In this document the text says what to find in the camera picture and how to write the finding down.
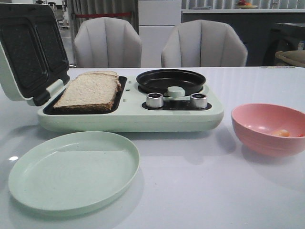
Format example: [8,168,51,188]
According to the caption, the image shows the white bread slice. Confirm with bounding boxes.
[82,71,122,91]
[53,74,119,111]

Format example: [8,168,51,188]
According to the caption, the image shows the pink plastic bowl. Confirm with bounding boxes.
[231,103,305,157]

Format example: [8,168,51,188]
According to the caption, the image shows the mint green sandwich maker lid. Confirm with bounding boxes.
[0,3,70,106]

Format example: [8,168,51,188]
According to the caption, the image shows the orange cooked shrimp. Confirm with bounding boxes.
[272,129,290,137]

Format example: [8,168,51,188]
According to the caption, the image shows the mint green breakfast maker base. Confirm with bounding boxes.
[38,76,224,132]

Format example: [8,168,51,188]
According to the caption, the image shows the left silver control knob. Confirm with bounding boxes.
[146,93,163,108]

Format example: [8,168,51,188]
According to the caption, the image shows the silver control knob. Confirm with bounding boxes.
[146,93,163,108]
[190,93,208,109]

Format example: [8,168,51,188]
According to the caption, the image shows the black round frying pan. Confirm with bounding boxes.
[136,69,206,95]

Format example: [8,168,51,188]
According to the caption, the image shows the right silver control knob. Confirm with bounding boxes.
[190,93,208,109]

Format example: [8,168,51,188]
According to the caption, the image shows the right grey upholstered chair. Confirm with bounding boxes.
[161,20,248,68]

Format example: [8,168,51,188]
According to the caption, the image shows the grey upholstered chair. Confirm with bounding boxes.
[161,20,248,68]
[73,17,142,68]

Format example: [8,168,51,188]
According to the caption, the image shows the left grey upholstered chair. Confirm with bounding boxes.
[73,17,142,68]

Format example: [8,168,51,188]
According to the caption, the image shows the white cabinet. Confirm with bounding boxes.
[138,0,182,68]

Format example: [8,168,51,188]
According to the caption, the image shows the mint green divided plate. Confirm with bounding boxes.
[8,131,140,217]

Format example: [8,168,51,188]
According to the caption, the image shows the red barrier belt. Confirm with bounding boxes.
[75,11,132,18]

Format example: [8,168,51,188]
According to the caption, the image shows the fruit plate on counter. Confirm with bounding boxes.
[235,0,258,9]

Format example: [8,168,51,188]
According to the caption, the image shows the beige cushion at right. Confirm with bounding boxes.
[275,50,305,68]

